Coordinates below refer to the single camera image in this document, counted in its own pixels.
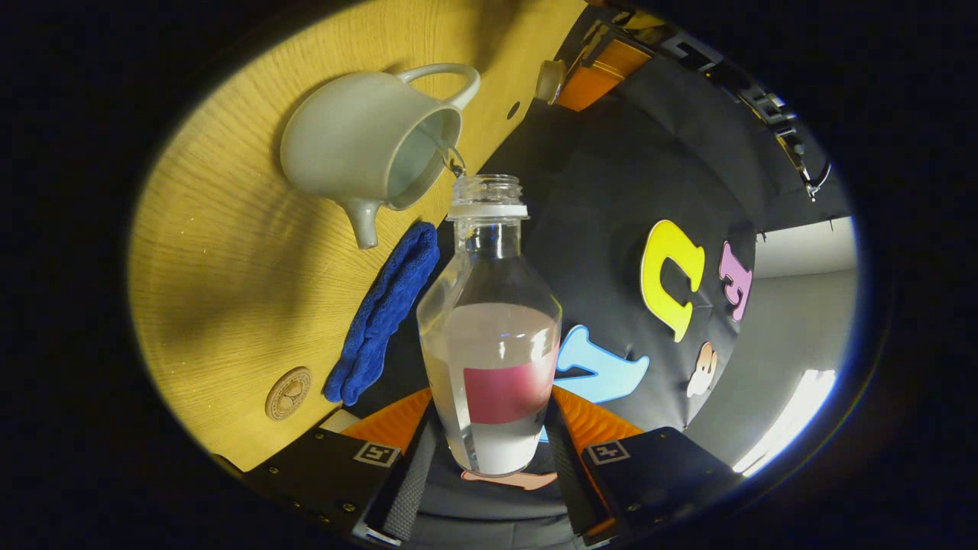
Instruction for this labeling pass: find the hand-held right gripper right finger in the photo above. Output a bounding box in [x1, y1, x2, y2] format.
[544, 384, 743, 545]

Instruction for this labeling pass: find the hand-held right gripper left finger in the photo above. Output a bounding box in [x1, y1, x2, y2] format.
[243, 386, 435, 545]

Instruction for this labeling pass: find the blue towel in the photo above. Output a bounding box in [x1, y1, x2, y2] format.
[322, 222, 442, 406]

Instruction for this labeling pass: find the metal backdrop frame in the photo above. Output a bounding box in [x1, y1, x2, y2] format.
[657, 31, 835, 201]

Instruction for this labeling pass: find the white teacup lid blue print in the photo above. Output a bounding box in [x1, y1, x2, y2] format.
[535, 60, 568, 105]

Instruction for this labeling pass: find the round wooden coaster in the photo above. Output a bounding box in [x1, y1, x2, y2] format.
[264, 367, 313, 422]

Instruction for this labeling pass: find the clear plastic water bottle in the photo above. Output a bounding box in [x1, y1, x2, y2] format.
[416, 174, 564, 477]

